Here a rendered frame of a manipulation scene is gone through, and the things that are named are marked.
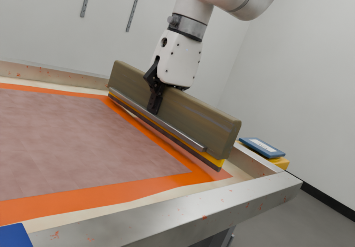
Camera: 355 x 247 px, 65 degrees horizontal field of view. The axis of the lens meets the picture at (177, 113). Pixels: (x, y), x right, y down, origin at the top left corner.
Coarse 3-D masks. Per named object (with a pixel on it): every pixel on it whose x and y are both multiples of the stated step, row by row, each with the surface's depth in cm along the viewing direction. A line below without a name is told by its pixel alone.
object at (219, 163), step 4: (116, 96) 71; (120, 100) 70; (128, 104) 68; (132, 108) 66; (140, 112) 64; (144, 116) 63; (152, 120) 62; (156, 124) 61; (164, 128) 59; (168, 132) 58; (176, 136) 56; (180, 140) 56; (188, 144) 54; (192, 148) 53; (200, 152) 52; (204, 152) 52; (204, 156) 51; (208, 156) 51; (212, 160) 50; (216, 160) 50; (220, 160) 49; (224, 160) 50; (216, 164) 50; (220, 164) 49
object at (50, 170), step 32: (0, 128) 40; (32, 128) 43; (64, 128) 47; (96, 128) 52; (0, 160) 33; (32, 160) 35; (64, 160) 38; (96, 160) 41; (128, 160) 44; (160, 160) 48; (192, 160) 53; (0, 192) 28; (32, 192) 30; (64, 192) 32; (96, 192) 34; (128, 192) 36; (160, 192) 39; (0, 224) 24
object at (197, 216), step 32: (0, 64) 60; (32, 64) 66; (256, 160) 56; (224, 192) 37; (256, 192) 41; (288, 192) 49; (96, 224) 23; (128, 224) 25; (160, 224) 26; (192, 224) 29; (224, 224) 35
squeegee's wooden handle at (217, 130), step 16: (112, 80) 71; (128, 80) 66; (144, 80) 62; (128, 96) 66; (144, 96) 62; (176, 96) 56; (192, 96) 56; (160, 112) 58; (176, 112) 55; (192, 112) 53; (208, 112) 50; (224, 112) 51; (192, 128) 52; (208, 128) 50; (224, 128) 48; (208, 144) 50; (224, 144) 48
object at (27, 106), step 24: (0, 96) 50; (24, 96) 55; (48, 96) 59; (72, 96) 65; (96, 96) 72; (0, 120) 42; (24, 120) 45; (48, 120) 48; (72, 120) 52; (96, 120) 56; (120, 120) 61
